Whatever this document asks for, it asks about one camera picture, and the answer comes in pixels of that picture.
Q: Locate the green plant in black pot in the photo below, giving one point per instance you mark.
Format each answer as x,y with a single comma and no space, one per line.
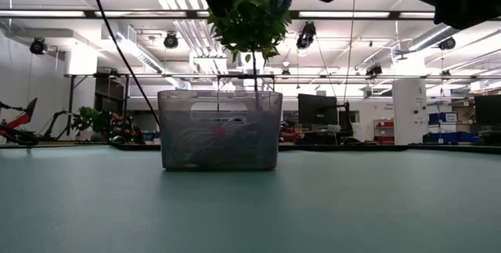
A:
250,26

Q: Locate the black ceiling spotlight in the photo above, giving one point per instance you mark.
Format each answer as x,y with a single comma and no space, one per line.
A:
306,35
171,40
373,70
38,46
447,43

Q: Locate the black monitor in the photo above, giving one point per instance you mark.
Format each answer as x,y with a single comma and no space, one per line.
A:
317,110
488,110

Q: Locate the white column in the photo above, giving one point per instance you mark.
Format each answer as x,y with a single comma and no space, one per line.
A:
409,112

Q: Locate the shelf with red bins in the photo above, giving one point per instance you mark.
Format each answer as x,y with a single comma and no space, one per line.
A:
384,131

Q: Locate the translucent plastic bin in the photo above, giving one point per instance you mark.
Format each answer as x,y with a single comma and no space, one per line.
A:
188,155

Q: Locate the small green plant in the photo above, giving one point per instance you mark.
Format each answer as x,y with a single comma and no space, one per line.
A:
88,118

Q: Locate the blue storage bins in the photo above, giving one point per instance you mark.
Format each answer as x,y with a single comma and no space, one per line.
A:
450,137

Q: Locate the red and black machine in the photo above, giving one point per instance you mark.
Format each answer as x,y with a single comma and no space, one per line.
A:
19,127

